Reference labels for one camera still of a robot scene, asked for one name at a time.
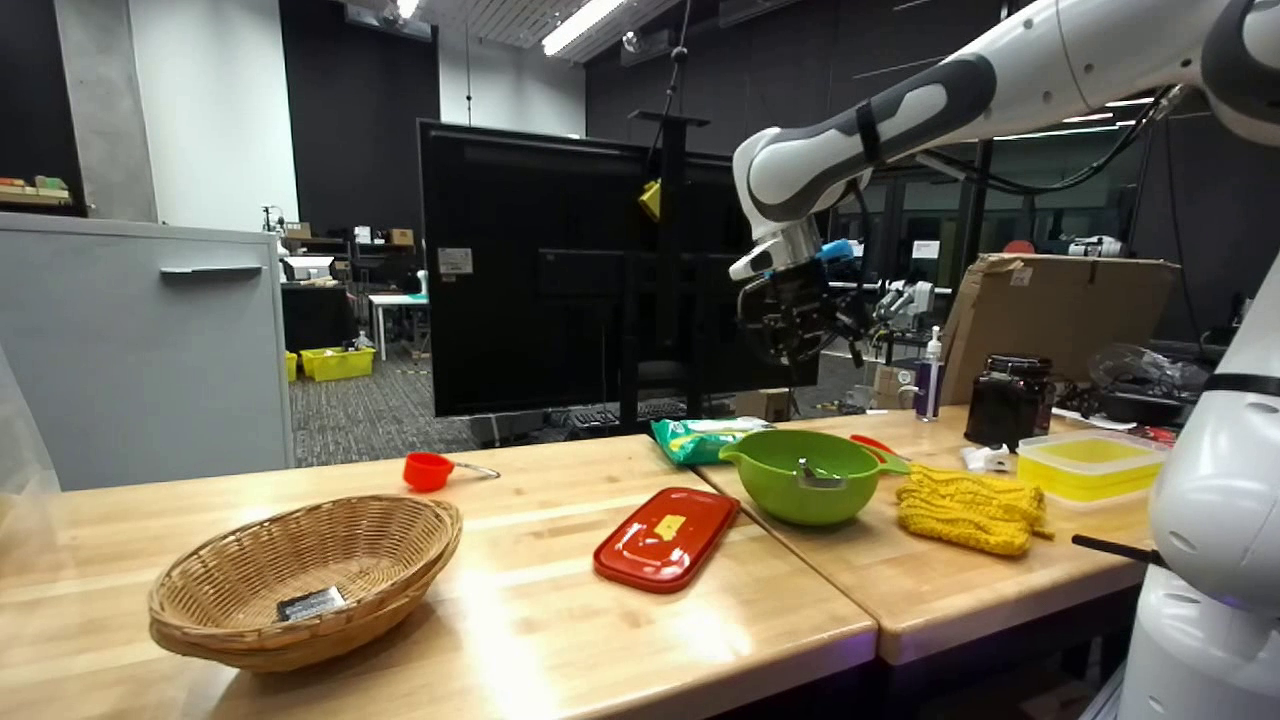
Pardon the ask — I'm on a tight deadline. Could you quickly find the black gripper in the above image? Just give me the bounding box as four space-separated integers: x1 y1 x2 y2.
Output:
737 258 839 366

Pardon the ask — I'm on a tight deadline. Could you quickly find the green plastic bowl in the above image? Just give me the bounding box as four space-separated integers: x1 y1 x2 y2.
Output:
723 425 912 530

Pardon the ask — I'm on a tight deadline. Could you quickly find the black pole stand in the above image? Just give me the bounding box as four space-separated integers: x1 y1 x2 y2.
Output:
622 0 717 431

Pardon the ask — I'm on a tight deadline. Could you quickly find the metal spoon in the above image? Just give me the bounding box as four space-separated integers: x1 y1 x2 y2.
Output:
797 456 846 493

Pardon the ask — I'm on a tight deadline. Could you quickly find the pump bottle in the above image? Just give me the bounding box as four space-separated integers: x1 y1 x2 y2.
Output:
918 323 947 425

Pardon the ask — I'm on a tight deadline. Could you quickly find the black jar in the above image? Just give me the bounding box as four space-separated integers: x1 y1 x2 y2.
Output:
965 353 1057 450

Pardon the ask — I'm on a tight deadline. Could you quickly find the white crumpled paper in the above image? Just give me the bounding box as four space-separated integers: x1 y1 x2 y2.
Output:
959 441 1020 478

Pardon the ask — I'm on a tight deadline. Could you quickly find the large black screen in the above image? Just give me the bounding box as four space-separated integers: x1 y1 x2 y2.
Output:
416 118 813 421

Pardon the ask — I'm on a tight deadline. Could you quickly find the yellow knitted cloth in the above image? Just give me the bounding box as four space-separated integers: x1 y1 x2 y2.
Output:
892 456 1051 561

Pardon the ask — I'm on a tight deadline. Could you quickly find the red rectangular tray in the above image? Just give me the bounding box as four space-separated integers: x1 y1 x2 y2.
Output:
592 483 744 597

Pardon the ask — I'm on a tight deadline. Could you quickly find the cardboard box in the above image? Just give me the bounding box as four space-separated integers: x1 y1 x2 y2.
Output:
940 252 1185 402

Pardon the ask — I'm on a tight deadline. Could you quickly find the yellow plastic container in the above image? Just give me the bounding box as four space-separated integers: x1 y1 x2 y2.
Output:
1015 431 1176 508

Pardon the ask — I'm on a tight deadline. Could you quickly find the ceiling light strip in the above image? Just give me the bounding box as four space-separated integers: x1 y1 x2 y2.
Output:
534 0 631 58

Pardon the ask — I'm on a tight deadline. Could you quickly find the white background table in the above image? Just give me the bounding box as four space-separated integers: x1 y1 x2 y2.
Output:
364 293 433 360

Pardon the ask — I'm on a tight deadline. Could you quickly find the black pen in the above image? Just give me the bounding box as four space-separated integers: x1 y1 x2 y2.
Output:
1069 530 1167 571

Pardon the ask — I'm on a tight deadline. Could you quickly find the yellow bin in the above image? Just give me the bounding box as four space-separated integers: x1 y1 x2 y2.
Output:
279 345 379 387

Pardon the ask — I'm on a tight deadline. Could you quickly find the silver packet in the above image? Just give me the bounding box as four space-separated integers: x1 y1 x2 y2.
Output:
270 579 352 628

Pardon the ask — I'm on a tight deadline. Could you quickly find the woven wicker basket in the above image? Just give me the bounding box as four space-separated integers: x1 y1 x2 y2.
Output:
143 493 467 674

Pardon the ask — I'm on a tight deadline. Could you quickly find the grey cabinet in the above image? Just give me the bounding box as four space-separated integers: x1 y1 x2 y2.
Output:
0 209 298 493

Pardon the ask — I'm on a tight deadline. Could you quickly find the clear plastic bag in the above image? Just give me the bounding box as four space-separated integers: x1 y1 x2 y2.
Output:
0 346 68 563

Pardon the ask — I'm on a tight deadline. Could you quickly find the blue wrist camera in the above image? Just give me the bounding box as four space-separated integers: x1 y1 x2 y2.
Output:
813 236 871 277

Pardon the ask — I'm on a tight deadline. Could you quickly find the wall shelf with items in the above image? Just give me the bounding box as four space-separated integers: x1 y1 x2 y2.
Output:
0 168 91 216

